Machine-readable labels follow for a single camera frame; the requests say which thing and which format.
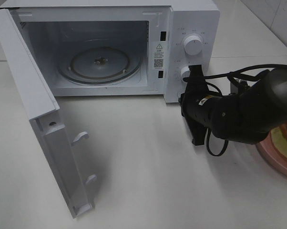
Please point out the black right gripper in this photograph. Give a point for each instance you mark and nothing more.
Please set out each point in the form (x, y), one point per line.
(201, 107)

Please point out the pink round plate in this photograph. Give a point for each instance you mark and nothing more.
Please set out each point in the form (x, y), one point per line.
(267, 150)

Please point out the white microwave door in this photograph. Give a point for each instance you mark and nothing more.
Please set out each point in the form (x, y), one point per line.
(44, 117)

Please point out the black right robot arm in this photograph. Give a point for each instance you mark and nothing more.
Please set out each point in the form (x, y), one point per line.
(247, 116)

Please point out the white lower timer knob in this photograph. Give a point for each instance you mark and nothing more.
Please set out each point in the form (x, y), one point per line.
(185, 72)

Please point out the white upper power knob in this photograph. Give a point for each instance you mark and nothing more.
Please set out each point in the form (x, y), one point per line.
(193, 44)

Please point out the warning label sticker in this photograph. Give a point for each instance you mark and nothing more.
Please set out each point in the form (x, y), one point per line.
(158, 55)

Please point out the white microwave oven body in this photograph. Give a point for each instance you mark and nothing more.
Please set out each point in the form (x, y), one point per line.
(52, 28)

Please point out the glass microwave turntable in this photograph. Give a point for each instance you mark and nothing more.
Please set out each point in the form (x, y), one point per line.
(99, 65)

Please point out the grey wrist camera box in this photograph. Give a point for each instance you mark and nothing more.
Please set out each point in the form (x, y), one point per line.
(238, 86)

